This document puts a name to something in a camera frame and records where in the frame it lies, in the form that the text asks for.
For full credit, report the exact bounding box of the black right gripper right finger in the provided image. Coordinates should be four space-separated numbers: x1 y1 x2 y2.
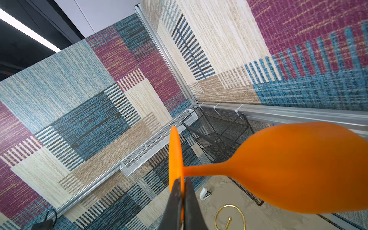
184 178 208 230

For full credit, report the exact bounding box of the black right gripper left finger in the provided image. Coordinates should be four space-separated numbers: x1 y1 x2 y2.
158 179 183 230

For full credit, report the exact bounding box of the orange back wine glass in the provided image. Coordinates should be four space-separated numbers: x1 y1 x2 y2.
169 122 368 214

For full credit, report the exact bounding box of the black mesh shelf unit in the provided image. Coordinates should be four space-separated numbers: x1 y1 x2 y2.
182 106 265 207

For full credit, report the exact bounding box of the gold wire glass rack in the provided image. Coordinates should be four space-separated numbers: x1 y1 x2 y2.
214 204 247 230

